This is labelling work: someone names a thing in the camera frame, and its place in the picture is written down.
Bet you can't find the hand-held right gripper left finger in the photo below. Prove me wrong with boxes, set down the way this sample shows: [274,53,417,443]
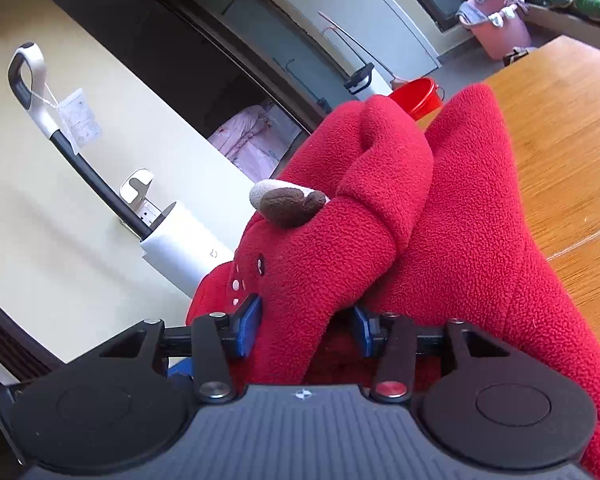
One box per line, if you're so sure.
[100,294,262,404]

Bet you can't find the red fleece hooded jacket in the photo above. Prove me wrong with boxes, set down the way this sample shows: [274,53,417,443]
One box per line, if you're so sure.
[185,82,600,480]

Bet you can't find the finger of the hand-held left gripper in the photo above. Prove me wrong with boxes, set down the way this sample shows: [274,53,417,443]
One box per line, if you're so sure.
[166,357,197,386]

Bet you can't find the long-handled broom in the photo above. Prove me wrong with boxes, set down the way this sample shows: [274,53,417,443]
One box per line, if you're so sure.
[319,10,381,96]

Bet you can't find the wall socket with clear cover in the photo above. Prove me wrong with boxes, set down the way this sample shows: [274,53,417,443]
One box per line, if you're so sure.
[120,200,164,232]

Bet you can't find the white upright vacuum cleaner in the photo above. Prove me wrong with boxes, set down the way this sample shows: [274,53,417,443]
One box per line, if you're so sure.
[8,41,236,301]

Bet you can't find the white wall hook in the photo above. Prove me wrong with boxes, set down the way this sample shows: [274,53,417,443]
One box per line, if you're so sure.
[119,170,156,206]

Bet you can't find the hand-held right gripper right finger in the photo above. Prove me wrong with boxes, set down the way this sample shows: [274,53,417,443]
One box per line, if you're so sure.
[352,306,513,403]

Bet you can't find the pink bedding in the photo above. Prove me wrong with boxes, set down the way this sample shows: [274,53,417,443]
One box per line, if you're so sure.
[207,102,304,184]

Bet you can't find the white paper tag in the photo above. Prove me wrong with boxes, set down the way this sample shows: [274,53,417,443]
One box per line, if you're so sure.
[57,88,104,155]

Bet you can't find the white cabinet door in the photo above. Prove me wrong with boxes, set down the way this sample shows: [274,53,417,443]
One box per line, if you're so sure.
[240,0,441,92]

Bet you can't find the pink laundry basin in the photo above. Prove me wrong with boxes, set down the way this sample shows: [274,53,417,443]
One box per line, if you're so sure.
[455,0,534,61]

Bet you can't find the sliding glass door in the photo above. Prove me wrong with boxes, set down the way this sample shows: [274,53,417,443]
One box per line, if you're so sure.
[170,0,362,127]

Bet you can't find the red bucket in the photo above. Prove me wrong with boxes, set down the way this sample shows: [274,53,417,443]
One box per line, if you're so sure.
[387,77,446,121]

